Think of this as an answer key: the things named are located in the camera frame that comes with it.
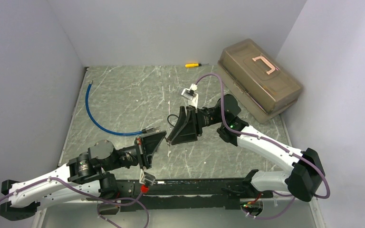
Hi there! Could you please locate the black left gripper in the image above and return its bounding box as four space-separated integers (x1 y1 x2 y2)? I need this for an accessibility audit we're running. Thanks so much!
103 131 166 171

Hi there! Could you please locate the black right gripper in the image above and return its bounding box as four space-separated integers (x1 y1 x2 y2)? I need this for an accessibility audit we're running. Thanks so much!
168 105 225 145

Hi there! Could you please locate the blue cable lock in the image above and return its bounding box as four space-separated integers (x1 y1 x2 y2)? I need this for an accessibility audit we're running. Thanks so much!
85 81 159 136

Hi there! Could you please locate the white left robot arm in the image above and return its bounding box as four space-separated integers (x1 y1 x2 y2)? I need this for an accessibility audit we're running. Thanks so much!
0 131 167 221

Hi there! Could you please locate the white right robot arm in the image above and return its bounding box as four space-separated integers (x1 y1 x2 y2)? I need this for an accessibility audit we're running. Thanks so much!
166 94 331 202

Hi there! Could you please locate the yellow screwdriver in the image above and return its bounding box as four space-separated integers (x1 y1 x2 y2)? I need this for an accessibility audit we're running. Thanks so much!
185 63 207 68

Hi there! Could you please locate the brown translucent storage box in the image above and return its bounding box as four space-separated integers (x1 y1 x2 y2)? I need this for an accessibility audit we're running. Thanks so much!
218 38 303 124

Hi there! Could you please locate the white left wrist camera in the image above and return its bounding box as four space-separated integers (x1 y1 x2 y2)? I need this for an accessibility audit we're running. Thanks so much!
139 169 156 193

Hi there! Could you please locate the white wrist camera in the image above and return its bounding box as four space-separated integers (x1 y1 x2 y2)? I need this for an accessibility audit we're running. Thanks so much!
139 169 156 193
181 84 199 108

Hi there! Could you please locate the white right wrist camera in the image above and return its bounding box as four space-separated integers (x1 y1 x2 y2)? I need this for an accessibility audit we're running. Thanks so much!
181 84 199 108

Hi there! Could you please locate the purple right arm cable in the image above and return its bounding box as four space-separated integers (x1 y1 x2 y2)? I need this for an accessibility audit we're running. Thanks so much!
195 73 331 221

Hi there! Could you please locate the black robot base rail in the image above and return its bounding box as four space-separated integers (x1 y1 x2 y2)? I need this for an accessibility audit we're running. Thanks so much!
86 171 274 212

